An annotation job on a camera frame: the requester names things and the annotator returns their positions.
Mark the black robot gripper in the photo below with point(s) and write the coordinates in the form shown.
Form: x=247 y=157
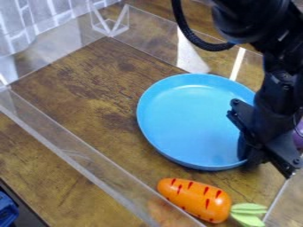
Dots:
x=265 y=124

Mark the orange toy carrot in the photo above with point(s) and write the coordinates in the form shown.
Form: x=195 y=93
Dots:
x=208 y=202

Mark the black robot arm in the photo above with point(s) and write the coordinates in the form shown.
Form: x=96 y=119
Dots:
x=270 y=24

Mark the purple toy eggplant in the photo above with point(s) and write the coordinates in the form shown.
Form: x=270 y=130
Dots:
x=298 y=135

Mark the blue round plate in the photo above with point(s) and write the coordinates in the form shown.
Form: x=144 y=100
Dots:
x=181 y=117

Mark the blue object at corner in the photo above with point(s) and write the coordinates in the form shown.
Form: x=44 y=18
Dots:
x=8 y=210

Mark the clear acrylic enclosure wall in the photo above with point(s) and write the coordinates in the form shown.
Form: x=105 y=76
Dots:
x=73 y=157

